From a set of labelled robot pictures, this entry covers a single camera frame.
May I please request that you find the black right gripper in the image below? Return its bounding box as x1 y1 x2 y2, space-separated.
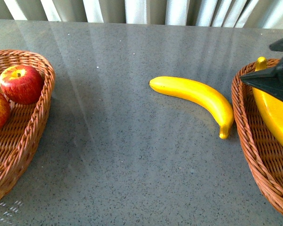
241 38 283 102

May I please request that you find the large yellow banana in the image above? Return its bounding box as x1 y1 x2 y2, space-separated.
252 56 283 157

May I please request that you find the curved yellow banana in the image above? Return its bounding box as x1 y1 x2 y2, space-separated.
149 76 234 139

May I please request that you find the dark red apple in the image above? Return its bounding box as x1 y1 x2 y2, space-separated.
0 65 44 105

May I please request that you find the white pleated curtain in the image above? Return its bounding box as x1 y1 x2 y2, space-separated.
0 0 283 29

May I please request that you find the right brown wicker basket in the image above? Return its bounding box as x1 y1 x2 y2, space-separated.
232 62 283 215

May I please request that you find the brown wicker basket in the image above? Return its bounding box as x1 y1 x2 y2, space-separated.
232 62 283 215
0 49 56 200

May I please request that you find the left brown wicker basket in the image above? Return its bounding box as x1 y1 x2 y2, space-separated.
0 49 56 200

